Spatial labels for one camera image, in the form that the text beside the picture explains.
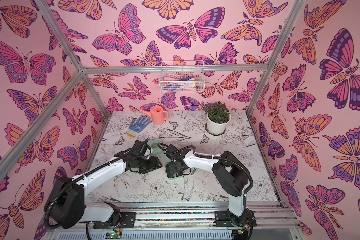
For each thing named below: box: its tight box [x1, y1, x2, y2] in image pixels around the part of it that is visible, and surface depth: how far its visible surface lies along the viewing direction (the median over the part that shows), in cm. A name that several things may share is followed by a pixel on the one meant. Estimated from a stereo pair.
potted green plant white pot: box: [205, 101, 232, 135], surface depth 99 cm
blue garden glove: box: [126, 115, 152, 138], surface depth 116 cm
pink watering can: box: [139, 105, 169, 125], surface depth 112 cm
